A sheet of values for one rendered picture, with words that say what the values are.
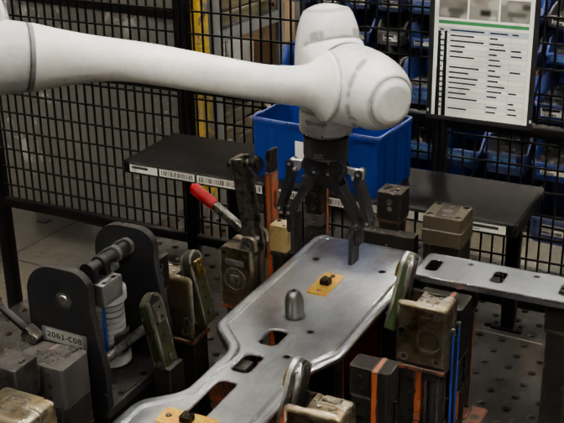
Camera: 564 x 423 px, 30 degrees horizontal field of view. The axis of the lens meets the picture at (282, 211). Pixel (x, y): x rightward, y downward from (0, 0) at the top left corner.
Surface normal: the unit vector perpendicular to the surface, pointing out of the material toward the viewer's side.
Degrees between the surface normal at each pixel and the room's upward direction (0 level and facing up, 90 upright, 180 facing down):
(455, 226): 88
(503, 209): 0
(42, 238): 0
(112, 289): 90
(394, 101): 91
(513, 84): 90
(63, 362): 0
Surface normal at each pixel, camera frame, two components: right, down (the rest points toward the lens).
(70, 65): 0.51, 0.30
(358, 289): -0.02, -0.92
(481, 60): -0.45, 0.35
